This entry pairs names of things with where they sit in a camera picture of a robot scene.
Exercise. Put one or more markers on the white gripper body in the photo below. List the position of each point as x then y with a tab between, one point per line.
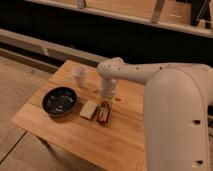
108	90

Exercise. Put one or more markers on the dark rectangular eraser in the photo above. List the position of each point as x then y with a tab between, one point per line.
103	112

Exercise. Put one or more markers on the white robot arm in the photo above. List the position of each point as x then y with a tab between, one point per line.
175	110

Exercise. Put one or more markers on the orange carrot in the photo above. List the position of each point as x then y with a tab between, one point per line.
117	99

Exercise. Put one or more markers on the white paper cup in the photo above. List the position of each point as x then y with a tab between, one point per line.
79	73

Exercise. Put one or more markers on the wooden table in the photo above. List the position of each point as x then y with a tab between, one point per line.
117	146

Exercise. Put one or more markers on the black round bowl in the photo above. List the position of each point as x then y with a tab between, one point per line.
59	101

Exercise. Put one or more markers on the long wooden shelf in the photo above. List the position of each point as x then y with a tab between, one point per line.
170	14

